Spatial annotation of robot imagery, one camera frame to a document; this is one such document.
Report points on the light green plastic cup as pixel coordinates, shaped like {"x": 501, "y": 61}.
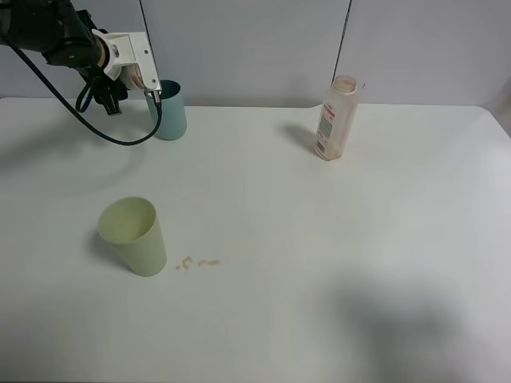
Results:
{"x": 131, "y": 228}

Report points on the glass cup with blue sleeve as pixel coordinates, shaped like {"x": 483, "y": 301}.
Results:
{"x": 131, "y": 79}

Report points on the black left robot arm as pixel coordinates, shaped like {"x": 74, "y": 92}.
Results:
{"x": 64, "y": 37}

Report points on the teal plastic cup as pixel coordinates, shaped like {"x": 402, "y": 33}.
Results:
{"x": 173, "y": 123}

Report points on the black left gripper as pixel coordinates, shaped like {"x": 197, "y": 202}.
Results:
{"x": 105, "y": 91}

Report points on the clear plastic drink bottle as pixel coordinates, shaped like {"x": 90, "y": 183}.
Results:
{"x": 337, "y": 113}

